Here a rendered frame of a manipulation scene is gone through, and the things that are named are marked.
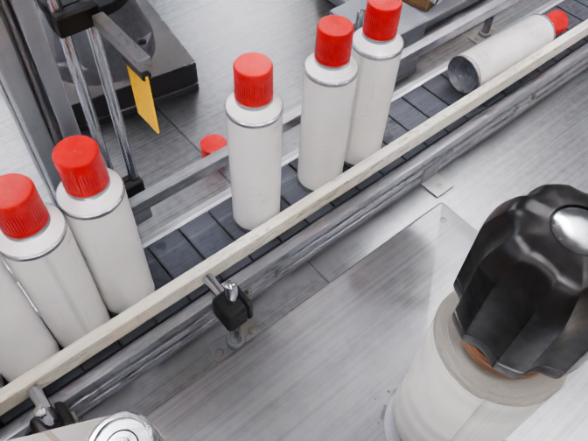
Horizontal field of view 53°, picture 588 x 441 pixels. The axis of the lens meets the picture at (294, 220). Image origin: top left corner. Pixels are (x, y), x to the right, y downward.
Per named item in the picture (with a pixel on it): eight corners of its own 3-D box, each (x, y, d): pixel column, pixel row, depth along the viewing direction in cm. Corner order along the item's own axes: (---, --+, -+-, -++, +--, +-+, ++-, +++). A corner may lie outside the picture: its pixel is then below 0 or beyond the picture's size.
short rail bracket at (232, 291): (233, 361, 60) (227, 304, 50) (215, 340, 61) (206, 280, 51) (258, 343, 61) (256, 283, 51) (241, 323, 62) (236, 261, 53)
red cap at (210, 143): (198, 156, 76) (195, 137, 74) (221, 147, 77) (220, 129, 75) (207, 173, 75) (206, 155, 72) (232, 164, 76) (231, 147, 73)
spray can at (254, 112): (252, 241, 62) (247, 93, 46) (223, 211, 65) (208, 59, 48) (290, 218, 65) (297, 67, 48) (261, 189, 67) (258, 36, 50)
